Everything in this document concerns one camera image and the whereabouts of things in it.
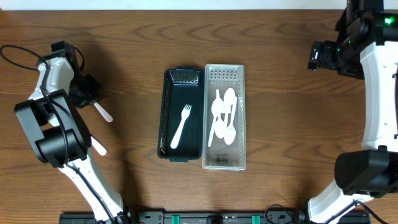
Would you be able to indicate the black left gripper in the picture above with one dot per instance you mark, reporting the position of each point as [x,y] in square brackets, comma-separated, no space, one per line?
[86,92]

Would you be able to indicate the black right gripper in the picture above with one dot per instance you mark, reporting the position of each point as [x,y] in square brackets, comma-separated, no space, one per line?
[315,57]

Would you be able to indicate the white plastic spoon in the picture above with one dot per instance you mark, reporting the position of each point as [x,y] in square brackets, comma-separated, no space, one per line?
[228,101]
[216,109]
[230,131]
[220,124]

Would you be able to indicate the cream plastic fork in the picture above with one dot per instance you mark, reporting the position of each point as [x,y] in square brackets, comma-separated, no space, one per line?
[184,115]

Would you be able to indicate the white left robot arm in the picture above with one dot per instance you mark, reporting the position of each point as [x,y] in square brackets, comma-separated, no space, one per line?
[59,136]

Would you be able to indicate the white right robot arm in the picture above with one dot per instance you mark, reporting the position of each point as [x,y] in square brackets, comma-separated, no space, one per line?
[366,49]

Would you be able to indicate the dark green plastic basket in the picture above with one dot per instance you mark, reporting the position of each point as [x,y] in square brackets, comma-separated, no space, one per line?
[182,85]

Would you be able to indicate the clear perforated plastic basket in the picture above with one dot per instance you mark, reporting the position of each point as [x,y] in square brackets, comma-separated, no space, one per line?
[220,156]

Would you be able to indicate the black mounting rail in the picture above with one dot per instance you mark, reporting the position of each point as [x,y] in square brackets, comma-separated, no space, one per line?
[274,214]

